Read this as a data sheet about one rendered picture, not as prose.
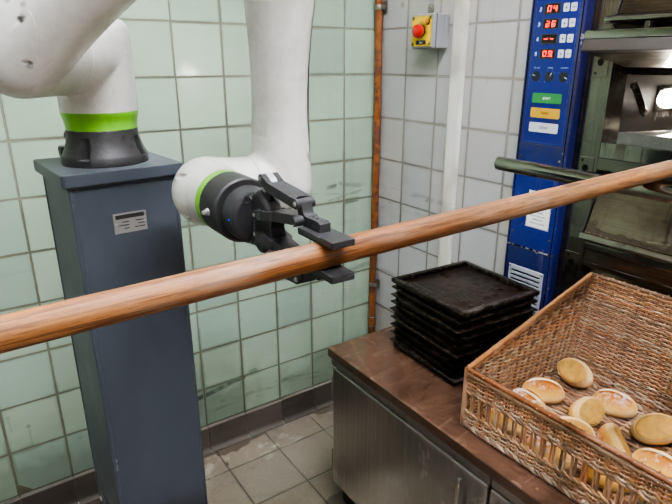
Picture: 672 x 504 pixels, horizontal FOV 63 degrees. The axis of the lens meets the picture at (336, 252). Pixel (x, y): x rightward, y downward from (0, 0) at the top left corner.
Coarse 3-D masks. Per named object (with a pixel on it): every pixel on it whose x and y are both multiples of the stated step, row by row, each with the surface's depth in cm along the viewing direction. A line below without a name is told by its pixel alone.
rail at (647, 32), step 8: (592, 32) 121; (600, 32) 119; (608, 32) 118; (616, 32) 117; (624, 32) 115; (632, 32) 114; (640, 32) 113; (648, 32) 111; (656, 32) 110; (664, 32) 109
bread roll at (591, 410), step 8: (576, 400) 125; (584, 400) 124; (592, 400) 124; (576, 408) 122; (584, 408) 122; (592, 408) 123; (600, 408) 124; (576, 416) 121; (584, 416) 121; (592, 416) 122; (600, 416) 123; (592, 424) 122
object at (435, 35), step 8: (416, 16) 173; (424, 16) 170; (432, 16) 168; (440, 16) 169; (448, 16) 170; (424, 24) 171; (432, 24) 168; (440, 24) 170; (448, 24) 171; (424, 32) 171; (432, 32) 169; (440, 32) 170; (448, 32) 172; (416, 40) 175; (424, 40) 172; (432, 40) 170; (440, 40) 171; (416, 48) 177; (424, 48) 177; (432, 48) 177
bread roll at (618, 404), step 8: (600, 392) 130; (608, 392) 128; (616, 392) 128; (600, 400) 129; (608, 400) 128; (616, 400) 127; (624, 400) 126; (632, 400) 127; (608, 408) 127; (616, 408) 126; (624, 408) 126; (632, 408) 126; (616, 416) 127; (624, 416) 126; (632, 416) 126
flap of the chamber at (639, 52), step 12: (588, 48) 122; (600, 48) 119; (612, 48) 117; (624, 48) 115; (636, 48) 113; (648, 48) 111; (660, 48) 110; (612, 60) 129; (624, 60) 126; (636, 60) 124; (648, 60) 122; (660, 60) 120
